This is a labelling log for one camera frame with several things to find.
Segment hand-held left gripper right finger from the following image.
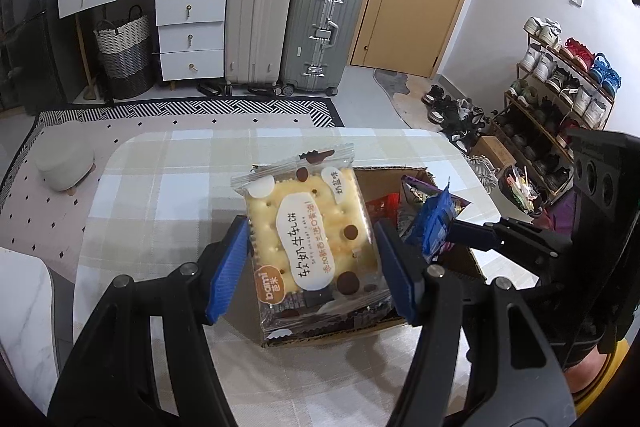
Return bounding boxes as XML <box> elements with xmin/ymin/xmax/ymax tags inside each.
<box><xmin>372</xmin><ymin>219</ymin><xmax>573</xmax><ymax>427</ymax></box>

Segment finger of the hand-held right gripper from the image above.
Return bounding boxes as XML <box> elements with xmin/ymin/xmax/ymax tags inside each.
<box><xmin>447</xmin><ymin>216</ymin><xmax>573</xmax><ymax>265</ymax></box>

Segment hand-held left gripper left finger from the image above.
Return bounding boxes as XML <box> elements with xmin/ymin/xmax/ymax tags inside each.
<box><xmin>47</xmin><ymin>214</ymin><xmax>251</xmax><ymax>427</ymax></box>

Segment blue snack packet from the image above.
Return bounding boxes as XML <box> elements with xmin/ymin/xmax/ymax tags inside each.
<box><xmin>404</xmin><ymin>179</ymin><xmax>457</xmax><ymax>264</ymax></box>

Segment purple grape snack packet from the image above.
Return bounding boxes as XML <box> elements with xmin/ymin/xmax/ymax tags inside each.
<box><xmin>397</xmin><ymin>174</ymin><xmax>473</xmax><ymax>253</ymax></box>

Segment brown cardboard box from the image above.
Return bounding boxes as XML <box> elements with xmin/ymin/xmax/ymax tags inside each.
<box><xmin>260</xmin><ymin>164</ymin><xmax>486</xmax><ymax>348</ymax></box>

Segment cream cracker packet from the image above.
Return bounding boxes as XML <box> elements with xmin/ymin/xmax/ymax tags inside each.
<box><xmin>231</xmin><ymin>144</ymin><xmax>393</xmax><ymax>348</ymax></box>

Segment person's right hand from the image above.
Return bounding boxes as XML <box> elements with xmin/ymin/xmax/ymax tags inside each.
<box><xmin>569</xmin><ymin>352</ymin><xmax>621</xmax><ymax>400</ymax></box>

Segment purple bag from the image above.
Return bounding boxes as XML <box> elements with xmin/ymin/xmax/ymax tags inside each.
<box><xmin>542</xmin><ymin>197</ymin><xmax>581</xmax><ymax>238</ymax></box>

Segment small cardboard carton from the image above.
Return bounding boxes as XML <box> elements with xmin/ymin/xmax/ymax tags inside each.
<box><xmin>470</xmin><ymin>136</ymin><xmax>518</xmax><ymax>170</ymax></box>

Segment plaid tablecloth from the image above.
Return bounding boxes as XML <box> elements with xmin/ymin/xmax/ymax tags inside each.
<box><xmin>72</xmin><ymin>127</ymin><xmax>541</xmax><ymax>427</ymax></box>

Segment rows of racked sneakers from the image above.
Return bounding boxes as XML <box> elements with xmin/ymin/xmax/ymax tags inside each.
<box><xmin>492</xmin><ymin>17</ymin><xmax>623</xmax><ymax>202</ymax></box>

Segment pile of loose shoes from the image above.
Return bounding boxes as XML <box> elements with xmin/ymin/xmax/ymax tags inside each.
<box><xmin>420</xmin><ymin>84</ymin><xmax>501</xmax><ymax>192</ymax></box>

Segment wooden shoe rack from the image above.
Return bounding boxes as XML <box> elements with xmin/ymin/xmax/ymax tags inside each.
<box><xmin>492</xmin><ymin>32</ymin><xmax>618</xmax><ymax>208</ymax></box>

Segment black white patterned rug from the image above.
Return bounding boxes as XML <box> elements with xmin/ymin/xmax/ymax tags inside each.
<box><xmin>32</xmin><ymin>97</ymin><xmax>346</xmax><ymax>130</ymax></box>

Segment grey irregular doormat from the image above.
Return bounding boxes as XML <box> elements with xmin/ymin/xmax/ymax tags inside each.
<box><xmin>372</xmin><ymin>67</ymin><xmax>426</xmax><ymax>128</ymax></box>

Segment white round stool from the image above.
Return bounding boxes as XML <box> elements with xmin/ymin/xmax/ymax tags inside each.
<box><xmin>34</xmin><ymin>141</ymin><xmax>96</xmax><ymax>198</ymax></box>

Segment beige dotted rug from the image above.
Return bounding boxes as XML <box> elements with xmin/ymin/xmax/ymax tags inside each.
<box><xmin>0</xmin><ymin>117</ymin><xmax>316</xmax><ymax>278</ymax></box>

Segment white marble side table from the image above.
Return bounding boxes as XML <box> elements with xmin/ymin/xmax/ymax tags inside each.
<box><xmin>0</xmin><ymin>247</ymin><xmax>76</xmax><ymax>408</ymax></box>

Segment white drawer desk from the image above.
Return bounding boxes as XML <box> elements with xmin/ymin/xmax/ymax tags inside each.
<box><xmin>56</xmin><ymin>0</ymin><xmax>228</xmax><ymax>85</ymax></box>

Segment woven laundry basket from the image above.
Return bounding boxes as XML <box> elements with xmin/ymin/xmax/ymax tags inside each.
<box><xmin>93</xmin><ymin>5</ymin><xmax>156</xmax><ymax>101</ymax></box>

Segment cream suitcase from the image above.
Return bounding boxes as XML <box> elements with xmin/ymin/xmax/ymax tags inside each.
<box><xmin>224</xmin><ymin>0</ymin><xmax>297</xmax><ymax>88</ymax></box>

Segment silver suitcase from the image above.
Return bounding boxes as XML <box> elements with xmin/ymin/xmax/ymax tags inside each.
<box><xmin>278</xmin><ymin>0</ymin><xmax>366</xmax><ymax>96</ymax></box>

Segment dark grey refrigerator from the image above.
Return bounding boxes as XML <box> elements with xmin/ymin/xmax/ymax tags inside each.
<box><xmin>0</xmin><ymin>0</ymin><xmax>93</xmax><ymax>115</ymax></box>

